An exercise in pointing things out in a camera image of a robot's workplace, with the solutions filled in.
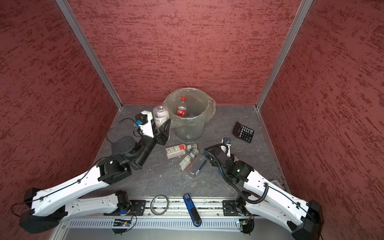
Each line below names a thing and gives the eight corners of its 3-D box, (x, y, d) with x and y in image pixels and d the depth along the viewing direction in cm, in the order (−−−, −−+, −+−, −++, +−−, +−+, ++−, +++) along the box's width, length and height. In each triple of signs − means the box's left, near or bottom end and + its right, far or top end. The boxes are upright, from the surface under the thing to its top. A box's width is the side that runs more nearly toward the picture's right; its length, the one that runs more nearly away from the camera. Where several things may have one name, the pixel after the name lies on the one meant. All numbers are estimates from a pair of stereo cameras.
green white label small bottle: (178, 167, 88) (177, 164, 85) (195, 149, 95) (195, 146, 93) (182, 171, 86) (182, 168, 83) (199, 152, 94) (199, 150, 91)
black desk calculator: (230, 134, 106) (231, 132, 104) (235, 124, 112) (236, 121, 110) (249, 143, 101) (250, 141, 99) (254, 132, 108) (255, 129, 105)
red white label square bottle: (168, 159, 93) (166, 154, 88) (166, 152, 96) (165, 147, 91) (187, 154, 95) (186, 149, 90) (185, 147, 98) (184, 142, 93)
